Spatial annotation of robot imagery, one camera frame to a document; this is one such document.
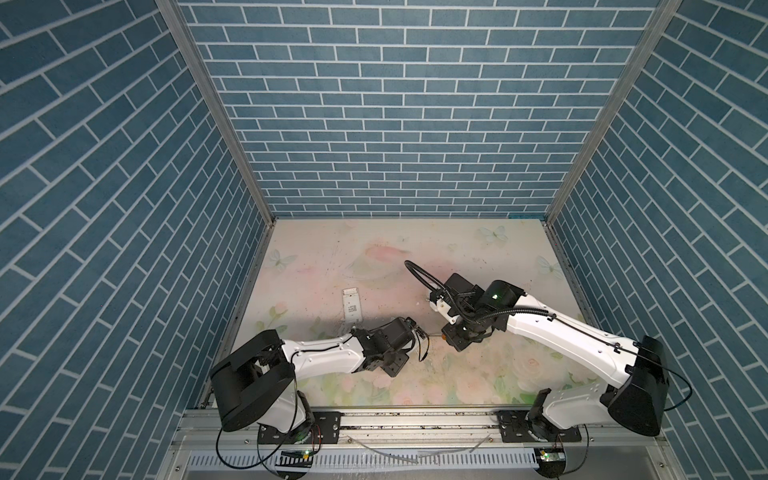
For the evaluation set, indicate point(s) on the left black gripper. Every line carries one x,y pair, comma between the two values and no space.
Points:
394,370

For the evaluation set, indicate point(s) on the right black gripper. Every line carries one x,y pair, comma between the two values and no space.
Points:
452,340

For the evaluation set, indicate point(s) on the white remote control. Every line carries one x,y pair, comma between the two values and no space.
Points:
352,310

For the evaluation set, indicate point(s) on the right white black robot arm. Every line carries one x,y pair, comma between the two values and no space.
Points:
633,378

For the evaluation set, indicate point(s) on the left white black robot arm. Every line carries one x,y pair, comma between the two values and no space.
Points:
258,382

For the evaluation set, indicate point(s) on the white vented strip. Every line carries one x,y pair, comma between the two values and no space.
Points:
366,461

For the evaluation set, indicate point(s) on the left controller board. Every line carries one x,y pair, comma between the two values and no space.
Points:
293,465

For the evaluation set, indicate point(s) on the controller board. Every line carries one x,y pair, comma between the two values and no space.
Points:
551,462
293,465

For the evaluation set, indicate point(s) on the right controller board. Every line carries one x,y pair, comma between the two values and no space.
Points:
551,462

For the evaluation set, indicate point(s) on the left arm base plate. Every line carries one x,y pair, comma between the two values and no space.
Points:
319,427

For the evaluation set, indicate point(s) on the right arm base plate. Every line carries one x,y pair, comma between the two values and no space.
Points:
518,426

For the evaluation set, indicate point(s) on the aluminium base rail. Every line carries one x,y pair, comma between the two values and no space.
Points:
405,427

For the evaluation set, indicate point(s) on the right aluminium corner post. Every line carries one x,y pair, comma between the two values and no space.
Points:
657,24

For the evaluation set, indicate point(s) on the aluminium corner post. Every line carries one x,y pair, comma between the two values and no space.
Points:
657,24
173,17

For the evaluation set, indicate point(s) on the left aluminium corner post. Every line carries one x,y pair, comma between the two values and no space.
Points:
173,17

